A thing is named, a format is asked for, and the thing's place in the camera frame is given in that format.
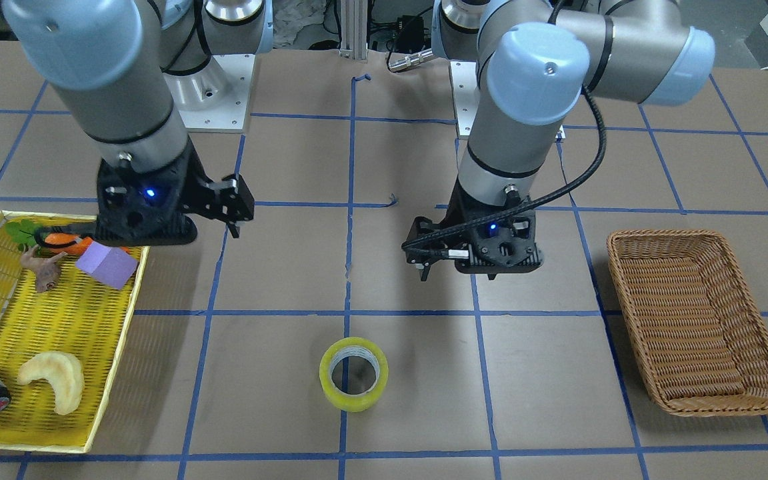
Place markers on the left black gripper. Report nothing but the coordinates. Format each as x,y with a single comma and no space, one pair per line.
456,208

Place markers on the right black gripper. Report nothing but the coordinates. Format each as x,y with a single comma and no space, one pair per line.
191,178

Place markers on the yellow tape roll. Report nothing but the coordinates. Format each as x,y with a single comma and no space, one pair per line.
353,374

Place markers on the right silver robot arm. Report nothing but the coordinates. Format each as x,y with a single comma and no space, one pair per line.
126,71

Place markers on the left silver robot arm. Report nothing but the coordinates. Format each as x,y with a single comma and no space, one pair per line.
534,60

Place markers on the purple foam block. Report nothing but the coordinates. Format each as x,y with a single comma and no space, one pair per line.
110,266

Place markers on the orange toy carrot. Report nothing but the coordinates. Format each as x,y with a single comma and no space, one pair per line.
57,242

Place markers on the brown toy figurine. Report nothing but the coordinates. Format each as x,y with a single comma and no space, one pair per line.
47,270

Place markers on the yellow woven tray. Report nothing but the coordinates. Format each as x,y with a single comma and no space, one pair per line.
82,317

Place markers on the pale toy croissant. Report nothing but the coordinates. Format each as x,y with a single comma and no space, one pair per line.
62,371

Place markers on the brown wicker basket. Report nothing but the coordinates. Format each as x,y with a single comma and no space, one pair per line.
697,334

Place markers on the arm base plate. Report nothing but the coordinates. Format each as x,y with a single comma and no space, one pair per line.
216,99
466,96

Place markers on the aluminium frame post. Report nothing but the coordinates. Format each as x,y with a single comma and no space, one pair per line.
354,30

